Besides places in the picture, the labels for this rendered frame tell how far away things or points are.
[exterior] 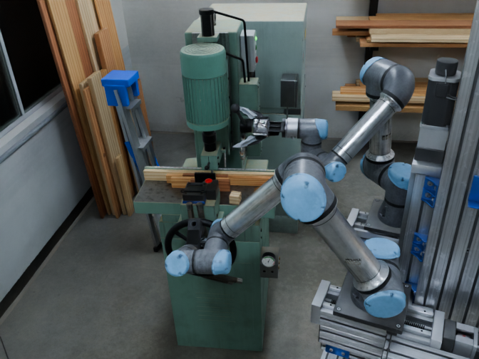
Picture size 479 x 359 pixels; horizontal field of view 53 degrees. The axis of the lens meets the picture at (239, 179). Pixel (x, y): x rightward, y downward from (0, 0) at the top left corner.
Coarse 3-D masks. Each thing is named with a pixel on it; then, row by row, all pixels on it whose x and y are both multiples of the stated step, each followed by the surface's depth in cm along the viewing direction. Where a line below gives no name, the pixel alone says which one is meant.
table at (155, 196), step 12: (156, 180) 217; (144, 192) 209; (156, 192) 208; (168, 192) 208; (180, 192) 208; (228, 192) 206; (252, 192) 205; (144, 204) 203; (156, 204) 202; (168, 204) 201; (228, 204) 198; (180, 216) 198; (264, 216) 199
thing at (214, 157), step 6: (216, 144) 209; (204, 150) 204; (216, 150) 204; (204, 156) 200; (210, 156) 200; (216, 156) 200; (204, 162) 202; (210, 162) 202; (216, 162) 201; (204, 168) 203; (210, 168) 203; (216, 168) 203
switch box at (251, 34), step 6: (246, 30) 211; (252, 30) 211; (240, 36) 204; (252, 36) 204; (240, 42) 206; (252, 42) 205; (240, 48) 207; (252, 48) 206; (240, 54) 209; (252, 54) 208; (252, 60) 209; (246, 66) 211; (252, 66) 211
